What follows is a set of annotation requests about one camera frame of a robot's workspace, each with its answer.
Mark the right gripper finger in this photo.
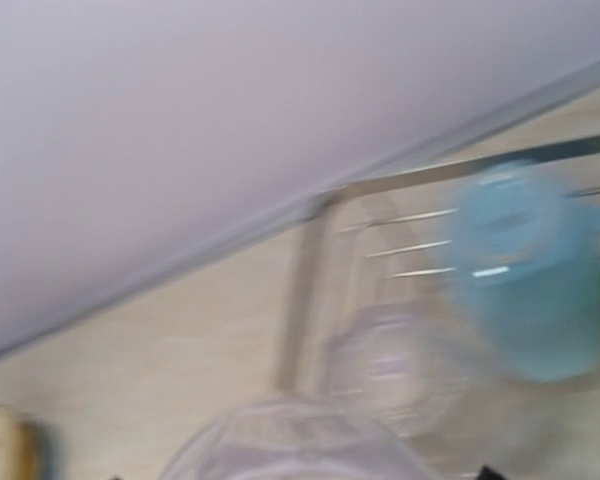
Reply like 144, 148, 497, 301
479, 465, 517, 480

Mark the clear drinking glass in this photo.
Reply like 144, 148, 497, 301
321, 304, 465, 437

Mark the light blue cup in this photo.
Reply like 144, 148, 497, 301
445, 160, 600, 382

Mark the beige plate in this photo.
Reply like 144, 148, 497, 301
0, 405, 55, 480

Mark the metal wire dish rack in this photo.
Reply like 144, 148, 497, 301
274, 130, 600, 396

